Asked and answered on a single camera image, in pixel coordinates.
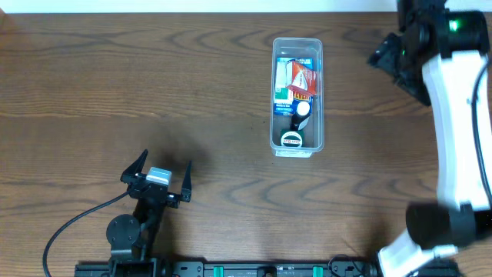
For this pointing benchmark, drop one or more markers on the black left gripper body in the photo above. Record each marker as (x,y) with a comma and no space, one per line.
(171,200)

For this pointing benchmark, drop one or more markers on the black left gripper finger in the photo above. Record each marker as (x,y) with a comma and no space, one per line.
(186,184)
(136,167)

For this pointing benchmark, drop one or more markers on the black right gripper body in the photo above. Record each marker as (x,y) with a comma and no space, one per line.
(400,61)

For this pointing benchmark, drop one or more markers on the red small box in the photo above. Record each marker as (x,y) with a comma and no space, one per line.
(301,79)

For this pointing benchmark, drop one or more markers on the dark green small box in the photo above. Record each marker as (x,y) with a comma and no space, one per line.
(294,139)

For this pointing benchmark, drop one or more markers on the black bottle white cap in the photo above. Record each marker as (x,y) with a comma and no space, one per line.
(301,116)

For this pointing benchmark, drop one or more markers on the blue Kool Fever box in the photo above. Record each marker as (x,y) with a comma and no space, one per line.
(282,109)

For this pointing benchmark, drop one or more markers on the white green medicine box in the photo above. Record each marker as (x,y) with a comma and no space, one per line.
(281,92)

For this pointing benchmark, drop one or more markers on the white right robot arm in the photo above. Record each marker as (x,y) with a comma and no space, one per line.
(441,58)

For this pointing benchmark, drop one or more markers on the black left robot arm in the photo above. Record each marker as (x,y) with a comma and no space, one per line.
(131,236)

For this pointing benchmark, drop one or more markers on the clear plastic container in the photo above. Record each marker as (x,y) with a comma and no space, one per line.
(314,130)

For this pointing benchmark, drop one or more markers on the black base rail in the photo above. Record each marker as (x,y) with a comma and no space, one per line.
(333,268)

